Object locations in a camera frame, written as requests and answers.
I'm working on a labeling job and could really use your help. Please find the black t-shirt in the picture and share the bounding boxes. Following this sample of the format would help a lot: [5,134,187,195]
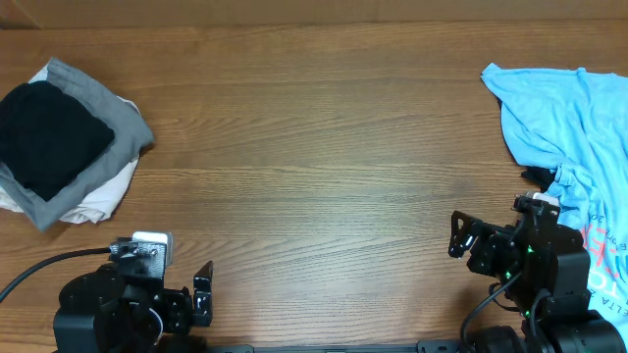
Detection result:
[1,81,115,201]

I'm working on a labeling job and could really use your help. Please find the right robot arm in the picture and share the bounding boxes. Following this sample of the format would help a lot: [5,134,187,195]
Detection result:
[448,207,626,353]

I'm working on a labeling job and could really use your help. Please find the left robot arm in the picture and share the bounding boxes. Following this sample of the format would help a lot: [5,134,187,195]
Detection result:
[53,260,213,353]

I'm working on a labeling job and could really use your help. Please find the white folded garment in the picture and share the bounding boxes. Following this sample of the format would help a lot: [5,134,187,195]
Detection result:
[1,64,141,224]

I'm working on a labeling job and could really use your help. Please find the light blue printed t-shirt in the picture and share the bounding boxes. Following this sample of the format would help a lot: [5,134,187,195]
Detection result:
[481,64,627,335]

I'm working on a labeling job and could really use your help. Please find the grey folded shorts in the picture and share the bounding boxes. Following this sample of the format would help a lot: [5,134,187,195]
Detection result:
[1,58,154,230]

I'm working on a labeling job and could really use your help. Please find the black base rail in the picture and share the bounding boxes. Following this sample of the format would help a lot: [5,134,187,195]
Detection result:
[205,339,460,353]

